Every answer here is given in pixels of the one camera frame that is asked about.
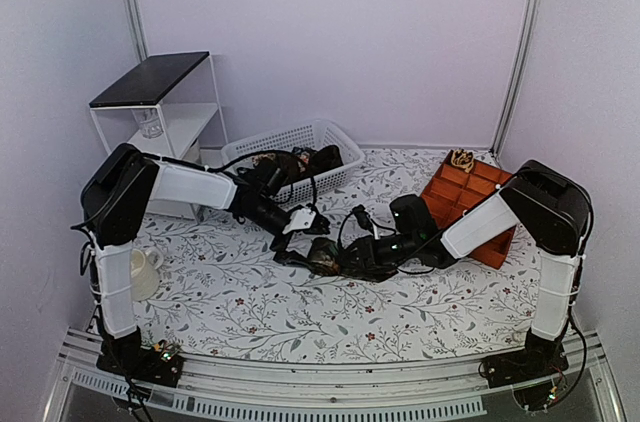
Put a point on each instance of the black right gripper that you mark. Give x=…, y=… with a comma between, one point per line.
x=369, y=257

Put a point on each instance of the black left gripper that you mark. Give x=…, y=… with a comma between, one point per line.
x=285, y=255

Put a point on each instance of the green brown patterned tie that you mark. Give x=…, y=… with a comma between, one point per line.
x=325, y=259

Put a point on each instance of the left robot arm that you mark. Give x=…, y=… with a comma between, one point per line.
x=132, y=185

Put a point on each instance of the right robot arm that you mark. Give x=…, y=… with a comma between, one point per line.
x=556, y=212

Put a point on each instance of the floral table mat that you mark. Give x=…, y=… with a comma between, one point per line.
x=222, y=294

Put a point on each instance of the dark red patterned tie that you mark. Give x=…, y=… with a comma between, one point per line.
x=292, y=165

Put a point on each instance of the cream paisley tie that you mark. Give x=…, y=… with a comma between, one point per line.
x=266, y=161

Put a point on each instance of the black shiny tie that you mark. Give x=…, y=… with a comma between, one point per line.
x=326, y=159

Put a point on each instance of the white plastic basket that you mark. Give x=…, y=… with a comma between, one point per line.
x=301, y=139

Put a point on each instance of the rolled beige patterned tie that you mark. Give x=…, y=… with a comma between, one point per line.
x=462, y=159

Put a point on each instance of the cream ceramic mug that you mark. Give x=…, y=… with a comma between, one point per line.
x=145, y=277

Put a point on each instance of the clear drinking glass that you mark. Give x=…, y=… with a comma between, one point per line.
x=148, y=121

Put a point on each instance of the white shelf with black top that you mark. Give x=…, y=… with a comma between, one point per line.
x=181, y=86

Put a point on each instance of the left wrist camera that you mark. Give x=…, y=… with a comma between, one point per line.
x=307, y=220

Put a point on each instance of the metal front rail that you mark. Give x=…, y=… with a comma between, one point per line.
x=220, y=389

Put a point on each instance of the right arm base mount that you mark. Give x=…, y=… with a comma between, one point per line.
x=535, y=360

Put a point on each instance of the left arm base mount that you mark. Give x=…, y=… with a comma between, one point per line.
x=128, y=358

